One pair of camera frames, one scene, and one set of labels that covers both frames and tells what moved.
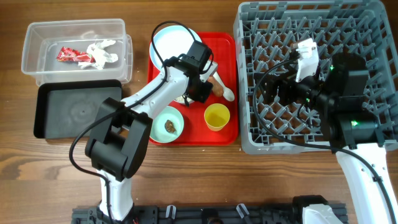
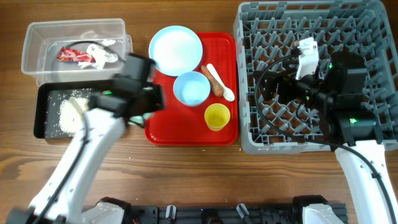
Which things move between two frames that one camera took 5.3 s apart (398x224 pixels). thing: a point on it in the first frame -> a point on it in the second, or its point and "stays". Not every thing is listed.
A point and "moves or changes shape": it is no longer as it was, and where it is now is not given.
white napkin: x=99 y=54 stays
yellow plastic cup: x=216 y=116 stays
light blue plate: x=171 y=40 stays
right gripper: x=286 y=81 stays
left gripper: x=203 y=95 -> x=160 y=105
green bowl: x=167 y=125 moves or changes shape
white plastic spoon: x=227 y=94 stays
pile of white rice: x=180 y=99 -> x=71 y=114
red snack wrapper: x=70 y=54 stays
